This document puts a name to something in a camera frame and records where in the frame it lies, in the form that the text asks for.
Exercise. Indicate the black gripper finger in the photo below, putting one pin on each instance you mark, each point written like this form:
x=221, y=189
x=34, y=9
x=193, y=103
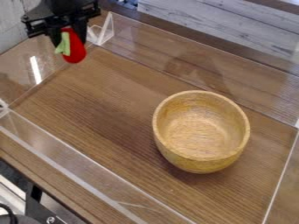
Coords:
x=80, y=27
x=54, y=35

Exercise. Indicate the clear acrylic tray enclosure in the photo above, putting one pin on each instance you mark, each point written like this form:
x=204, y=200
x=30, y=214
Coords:
x=76, y=129

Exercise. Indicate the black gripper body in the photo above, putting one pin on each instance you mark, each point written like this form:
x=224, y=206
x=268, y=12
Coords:
x=56, y=13

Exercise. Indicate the black table leg bracket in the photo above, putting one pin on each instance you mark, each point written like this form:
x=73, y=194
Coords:
x=34, y=209

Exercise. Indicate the light wooden bowl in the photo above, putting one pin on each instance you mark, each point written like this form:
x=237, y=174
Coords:
x=200, y=131

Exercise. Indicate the red felt strawberry toy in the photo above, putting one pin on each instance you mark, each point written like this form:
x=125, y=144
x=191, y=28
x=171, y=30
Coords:
x=70, y=47

